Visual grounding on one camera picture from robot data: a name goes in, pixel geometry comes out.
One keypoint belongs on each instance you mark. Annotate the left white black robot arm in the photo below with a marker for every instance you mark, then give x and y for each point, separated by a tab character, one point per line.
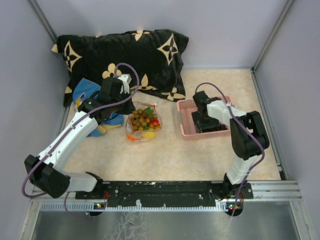
46	170

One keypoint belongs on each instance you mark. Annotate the pink plastic basket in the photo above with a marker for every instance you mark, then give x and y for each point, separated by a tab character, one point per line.
185	108

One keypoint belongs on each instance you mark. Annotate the dark blue grapes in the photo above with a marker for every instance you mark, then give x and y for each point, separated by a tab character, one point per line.
215	128

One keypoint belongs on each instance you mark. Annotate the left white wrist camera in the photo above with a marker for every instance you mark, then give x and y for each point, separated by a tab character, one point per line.
126	80

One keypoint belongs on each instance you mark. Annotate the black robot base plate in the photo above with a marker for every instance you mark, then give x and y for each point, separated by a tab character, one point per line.
156	194

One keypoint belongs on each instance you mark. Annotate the orange persimmon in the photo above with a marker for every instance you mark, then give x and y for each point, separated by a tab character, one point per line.
132	138

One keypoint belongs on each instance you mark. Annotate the clear orange zip top bag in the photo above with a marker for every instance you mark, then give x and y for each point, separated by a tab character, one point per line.
128	125

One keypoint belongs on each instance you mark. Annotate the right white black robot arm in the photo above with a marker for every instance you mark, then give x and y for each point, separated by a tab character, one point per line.
249	138

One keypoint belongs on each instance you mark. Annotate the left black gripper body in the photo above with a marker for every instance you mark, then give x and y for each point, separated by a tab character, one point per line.
124	108

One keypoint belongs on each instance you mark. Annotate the aluminium frame rail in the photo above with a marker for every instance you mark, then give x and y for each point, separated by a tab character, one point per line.
252	191

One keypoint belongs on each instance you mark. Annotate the red strawberries with leaves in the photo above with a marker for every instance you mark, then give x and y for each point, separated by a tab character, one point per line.
151	118

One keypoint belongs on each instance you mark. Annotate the yellow lemon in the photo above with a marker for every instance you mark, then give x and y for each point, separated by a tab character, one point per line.
148	135

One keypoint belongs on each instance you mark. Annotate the blue Pikachu cloth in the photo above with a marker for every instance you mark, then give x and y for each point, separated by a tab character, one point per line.
86	89

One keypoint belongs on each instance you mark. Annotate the black floral plush pillow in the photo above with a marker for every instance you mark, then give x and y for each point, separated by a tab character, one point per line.
152	58

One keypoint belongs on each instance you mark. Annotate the brown longan bunch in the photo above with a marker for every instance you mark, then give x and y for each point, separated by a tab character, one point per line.
137	120

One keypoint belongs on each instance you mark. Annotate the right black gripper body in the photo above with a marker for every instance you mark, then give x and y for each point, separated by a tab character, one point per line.
203	121

